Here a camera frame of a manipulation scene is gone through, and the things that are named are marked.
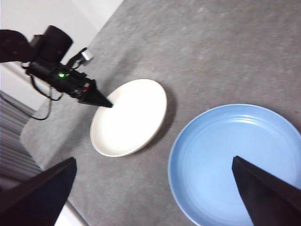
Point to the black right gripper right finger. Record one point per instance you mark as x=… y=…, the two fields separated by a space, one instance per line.
x=270 y=200

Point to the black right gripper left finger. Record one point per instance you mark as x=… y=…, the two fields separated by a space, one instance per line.
x=40 y=200

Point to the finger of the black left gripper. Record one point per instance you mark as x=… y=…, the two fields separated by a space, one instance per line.
x=94 y=97

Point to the white round plate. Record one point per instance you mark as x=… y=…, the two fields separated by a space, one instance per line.
x=129 y=117

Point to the blue round plate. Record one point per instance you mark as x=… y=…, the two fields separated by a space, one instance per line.
x=207 y=153

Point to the grey slatted panel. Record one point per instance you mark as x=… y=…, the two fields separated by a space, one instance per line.
x=14 y=131

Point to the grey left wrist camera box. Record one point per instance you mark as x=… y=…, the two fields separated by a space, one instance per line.
x=87 y=55

